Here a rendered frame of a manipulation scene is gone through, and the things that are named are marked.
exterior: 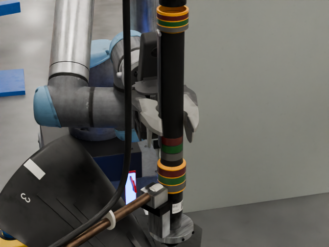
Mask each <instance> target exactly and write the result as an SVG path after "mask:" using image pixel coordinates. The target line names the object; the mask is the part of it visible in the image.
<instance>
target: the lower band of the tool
mask: <svg viewBox="0 0 329 247"><path fill-rule="evenodd" d="M157 164H158V166H159V167H160V168H161V169H163V170H166V171H177V170H180V169H182V168H184V167H185V166H186V161H185V159H183V163H182V164H181V165H179V166H177V167H167V166H164V165H162V164H161V163H160V159H159V160H158V162H157ZM160 176H162V175H160ZM162 177H164V176H162ZM180 177H182V176H180ZM165 178H170V177H165ZM174 178H179V177H174ZM160 183H161V182H160ZM182 183H183V182H182ZM161 184H163V183H161ZM180 184H181V183H180ZM180 184H177V185H180ZM163 185H166V184H163ZM167 186H170V185H167ZM174 186H176V185H174ZM184 189H185V188H184ZM184 189H183V190H184ZM183 190H181V191H183ZM181 191H178V192H173V193H170V192H168V194H177V193H179V192H181Z"/></svg>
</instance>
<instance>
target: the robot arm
mask: <svg viewBox="0 0 329 247"><path fill-rule="evenodd" d="M158 6H160V4H159V0H130V31H131V88H132V142H140V141H143V140H147V145H148V147H149V148H150V147H151V140H152V139H157V138H158V135H159V136H164V132H163V122H162V119H160V118H159V112H158V79H157V32H156V30H158V29H157V25H156V11H157V7H158ZM93 15H94V0H56V1H55V12H54V22H53V33H52V43H51V53H50V64H49V74H48V85H45V86H39V87H37V88H36V90H35V94H34V99H33V111H34V118H35V120H36V122H37V124H39V125H41V126H49V127H58V128H62V127H68V128H69V132H70V134H71V135H72V136H74V137H76V138H78V139H81V140H86V141H105V140H109V139H112V138H115V137H118V138H119V139H121V140H123V141H124V140H125V111H124V59H123V31H122V32H120V33H119V34H117V35H116V36H115V37H114V38H113V39H112V40H107V39H99V40H92V29H93ZM183 126H184V128H185V132H186V137H187V140H188V141H189V142H190V143H192V142H193V138H194V133H195V132H196V131H197V129H198V126H199V113H198V102H197V96H196V94H195V92H194V91H192V90H191V89H190V88H188V87H187V86H186V85H184V118H183Z"/></svg>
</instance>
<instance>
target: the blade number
mask: <svg viewBox="0 0 329 247"><path fill-rule="evenodd" d="M16 198H17V199H18V200H19V201H20V202H22V203H23V204H24V205H25V206H27V207H28V208H29V209H30V208H31V206H32V205H33V203H34V202H35V201H36V199H35V198H34V197H33V196H32V195H31V194H30V193H29V192H27V191H26V190H25V189H24V188H23V187H22V188H21V190H20V191H19V192H18V194H17V195H16Z"/></svg>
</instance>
